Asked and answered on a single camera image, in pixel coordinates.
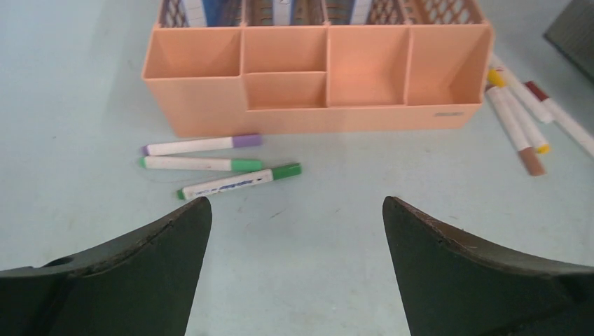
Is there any blue folder bottom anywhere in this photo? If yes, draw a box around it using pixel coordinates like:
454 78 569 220
349 0 373 25

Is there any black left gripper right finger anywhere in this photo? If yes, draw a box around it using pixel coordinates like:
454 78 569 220
382 197 593 335

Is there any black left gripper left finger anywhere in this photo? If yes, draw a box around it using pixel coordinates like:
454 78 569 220
1 197 212 335

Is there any light green cap marker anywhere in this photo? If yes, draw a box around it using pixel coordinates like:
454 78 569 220
139 156 263 172

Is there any blue folder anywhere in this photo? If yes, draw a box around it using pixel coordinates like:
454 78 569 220
272 0 296 26
349 0 373 25
181 0 226 27

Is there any purple cap white marker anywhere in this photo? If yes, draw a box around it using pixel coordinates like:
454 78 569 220
142 134 263 156

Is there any brown cap white marker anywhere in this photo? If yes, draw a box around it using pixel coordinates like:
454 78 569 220
485 84 546 176

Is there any orange plastic file organizer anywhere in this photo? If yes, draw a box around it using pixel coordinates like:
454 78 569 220
141 1 495 137

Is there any blue folder top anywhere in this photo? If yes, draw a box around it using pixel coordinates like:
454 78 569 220
181 0 226 27

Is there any dark green cap marker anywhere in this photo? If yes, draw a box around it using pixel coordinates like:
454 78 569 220
177 163 302 201

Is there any clear plastic drawer cabinet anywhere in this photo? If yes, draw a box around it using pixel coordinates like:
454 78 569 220
544 0 593 83

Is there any dark red cap marker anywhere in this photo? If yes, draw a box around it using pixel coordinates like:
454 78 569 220
524 81 593 157

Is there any yellow cap white marker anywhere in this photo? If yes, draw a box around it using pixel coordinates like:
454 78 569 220
488 67 551 154

